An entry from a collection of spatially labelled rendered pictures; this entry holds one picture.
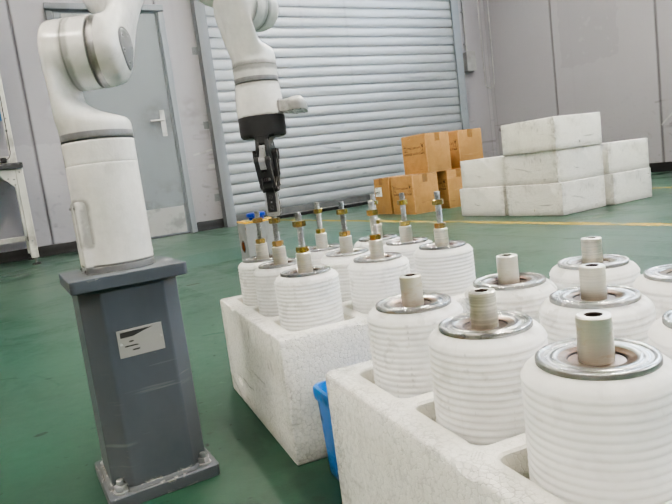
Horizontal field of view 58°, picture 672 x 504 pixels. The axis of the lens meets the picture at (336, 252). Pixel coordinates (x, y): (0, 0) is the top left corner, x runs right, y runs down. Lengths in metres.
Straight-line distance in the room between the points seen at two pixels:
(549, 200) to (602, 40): 3.67
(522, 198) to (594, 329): 3.33
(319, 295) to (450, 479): 0.45
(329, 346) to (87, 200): 0.37
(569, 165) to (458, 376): 3.19
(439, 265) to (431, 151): 3.84
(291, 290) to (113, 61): 0.38
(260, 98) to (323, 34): 5.80
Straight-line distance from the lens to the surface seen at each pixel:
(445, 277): 0.96
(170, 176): 5.97
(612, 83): 6.98
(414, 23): 7.44
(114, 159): 0.84
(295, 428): 0.86
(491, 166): 3.92
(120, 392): 0.84
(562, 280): 0.72
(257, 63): 0.98
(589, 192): 3.75
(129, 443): 0.87
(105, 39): 0.85
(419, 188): 4.69
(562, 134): 3.59
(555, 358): 0.42
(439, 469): 0.48
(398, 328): 0.57
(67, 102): 0.86
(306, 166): 6.42
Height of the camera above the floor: 0.39
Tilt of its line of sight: 7 degrees down
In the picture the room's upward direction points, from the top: 7 degrees counter-clockwise
